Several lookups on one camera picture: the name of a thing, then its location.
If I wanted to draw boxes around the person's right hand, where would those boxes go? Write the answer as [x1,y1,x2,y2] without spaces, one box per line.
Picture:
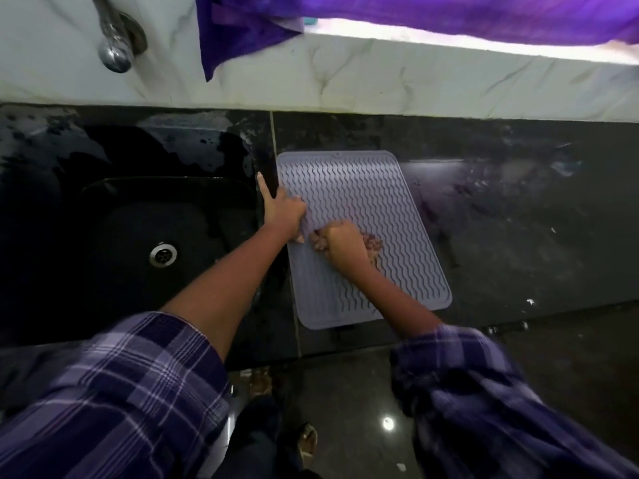
[309,219,385,276]

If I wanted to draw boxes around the person's left forearm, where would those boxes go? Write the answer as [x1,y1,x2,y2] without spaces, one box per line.
[161,225,300,363]

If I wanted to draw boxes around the black kitchen sink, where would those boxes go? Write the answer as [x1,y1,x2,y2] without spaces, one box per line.
[0,176,263,345]

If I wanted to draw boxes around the brown sandal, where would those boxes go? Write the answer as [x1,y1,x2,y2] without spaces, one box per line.
[297,424,320,460]

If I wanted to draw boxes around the dark trousers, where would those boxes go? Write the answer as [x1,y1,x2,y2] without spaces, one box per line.
[214,394,320,479]

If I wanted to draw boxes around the chrome faucet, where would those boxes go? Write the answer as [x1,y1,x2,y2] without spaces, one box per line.
[88,0,148,74]

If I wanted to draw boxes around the person's left hand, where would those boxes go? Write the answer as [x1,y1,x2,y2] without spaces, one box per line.
[256,171,308,245]

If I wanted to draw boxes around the steel sink drain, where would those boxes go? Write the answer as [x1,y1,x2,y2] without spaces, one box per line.
[149,242,178,269]

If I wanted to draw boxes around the grey wavy silicone drying mat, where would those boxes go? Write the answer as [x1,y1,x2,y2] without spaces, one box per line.
[276,150,453,331]

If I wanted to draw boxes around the purple plaid shirt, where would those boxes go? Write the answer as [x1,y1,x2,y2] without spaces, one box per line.
[0,311,639,479]

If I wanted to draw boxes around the purple curtain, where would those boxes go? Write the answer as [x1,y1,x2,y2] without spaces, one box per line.
[194,0,639,83]

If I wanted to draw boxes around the person's right forearm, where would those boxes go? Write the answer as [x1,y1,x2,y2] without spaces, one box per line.
[343,260,444,341]

